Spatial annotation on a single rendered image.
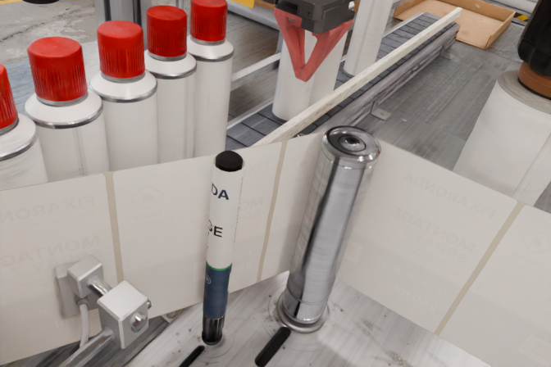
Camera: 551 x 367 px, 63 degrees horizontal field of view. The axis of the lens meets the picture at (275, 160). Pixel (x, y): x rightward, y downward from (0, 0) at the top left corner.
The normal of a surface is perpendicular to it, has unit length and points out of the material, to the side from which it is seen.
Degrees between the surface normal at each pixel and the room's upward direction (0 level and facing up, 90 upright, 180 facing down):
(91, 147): 90
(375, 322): 0
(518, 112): 92
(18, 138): 42
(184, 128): 90
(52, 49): 3
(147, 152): 90
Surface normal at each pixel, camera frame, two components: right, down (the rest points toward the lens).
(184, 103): 0.68, 0.52
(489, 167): -0.77, 0.25
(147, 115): 0.84, 0.41
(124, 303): 0.14, -0.78
